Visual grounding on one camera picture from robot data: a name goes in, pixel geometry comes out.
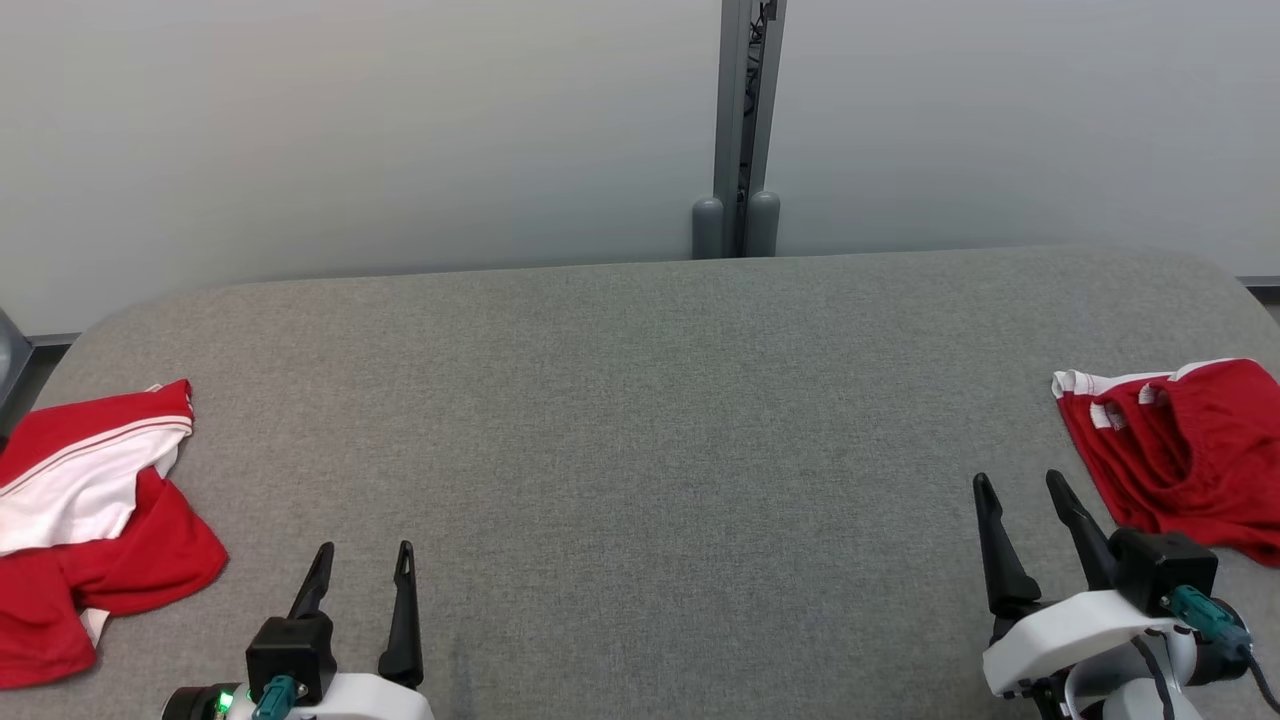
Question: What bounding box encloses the red white basketball jersey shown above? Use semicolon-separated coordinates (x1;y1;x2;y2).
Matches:
0;379;229;689

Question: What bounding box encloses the grey metal partition post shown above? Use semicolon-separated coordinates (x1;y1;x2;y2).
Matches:
713;0;788;258

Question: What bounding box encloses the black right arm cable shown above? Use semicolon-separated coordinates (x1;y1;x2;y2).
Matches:
1165;585;1280;716

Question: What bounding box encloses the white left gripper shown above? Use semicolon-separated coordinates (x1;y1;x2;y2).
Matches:
160;541;436;720

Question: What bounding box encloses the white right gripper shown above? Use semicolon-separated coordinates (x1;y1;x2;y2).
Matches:
972;469;1253;699

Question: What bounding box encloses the grey cylindrical post foot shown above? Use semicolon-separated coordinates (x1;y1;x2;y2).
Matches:
744;191;781;258
692;197;725;260

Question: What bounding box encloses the red shorts white trim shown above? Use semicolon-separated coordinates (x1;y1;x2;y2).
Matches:
1052;358;1280;568

